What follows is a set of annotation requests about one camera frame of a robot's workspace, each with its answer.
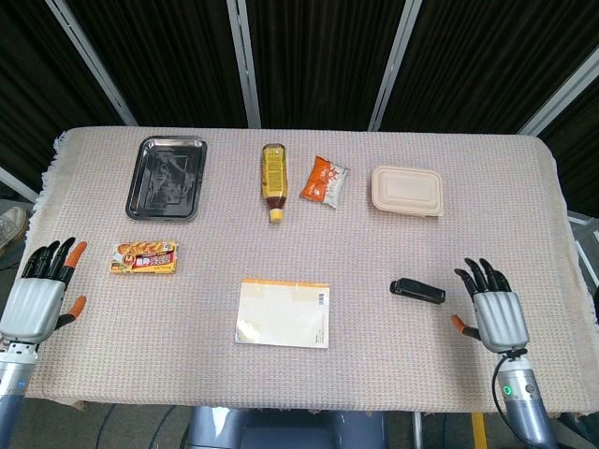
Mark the beige woven tablecloth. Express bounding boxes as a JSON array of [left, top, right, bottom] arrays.
[[21, 125, 599, 416]]

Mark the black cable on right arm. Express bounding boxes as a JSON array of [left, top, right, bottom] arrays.
[[489, 348, 530, 449]]

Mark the beige lidded food container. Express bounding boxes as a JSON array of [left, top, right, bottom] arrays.
[[371, 164, 446, 219]]

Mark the grey metal partition post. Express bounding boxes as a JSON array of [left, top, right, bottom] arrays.
[[517, 45, 599, 136], [45, 0, 139, 127], [226, 0, 262, 129], [0, 166, 39, 198], [367, 0, 424, 132]]

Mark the yellow curry box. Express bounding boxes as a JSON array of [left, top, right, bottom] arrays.
[[110, 239, 181, 276]]

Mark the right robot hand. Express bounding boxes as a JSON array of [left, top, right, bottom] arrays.
[[450, 256, 531, 354]]

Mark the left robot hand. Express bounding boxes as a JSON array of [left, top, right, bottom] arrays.
[[0, 237, 89, 346]]

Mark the orange and white snack packet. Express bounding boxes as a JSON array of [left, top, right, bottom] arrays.
[[299, 155, 351, 210]]

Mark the white sneaker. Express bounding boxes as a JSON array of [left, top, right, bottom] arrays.
[[0, 207, 29, 256]]

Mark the black metal tray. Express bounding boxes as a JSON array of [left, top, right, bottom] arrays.
[[124, 135, 209, 223]]

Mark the white orange-edged notepad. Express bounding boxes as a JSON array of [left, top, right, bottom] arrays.
[[234, 278, 332, 350]]

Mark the brown bottle with yellow cap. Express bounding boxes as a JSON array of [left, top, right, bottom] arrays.
[[260, 143, 288, 224]]

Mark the black pleated partition panel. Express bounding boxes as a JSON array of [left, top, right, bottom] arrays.
[[537, 91, 599, 216], [379, 0, 599, 133], [245, 0, 403, 131], [0, 0, 124, 188], [65, 0, 248, 128]]

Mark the black stapler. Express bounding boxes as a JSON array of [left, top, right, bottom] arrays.
[[388, 277, 446, 306]]

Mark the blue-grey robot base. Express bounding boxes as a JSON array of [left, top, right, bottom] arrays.
[[186, 405, 389, 449]]

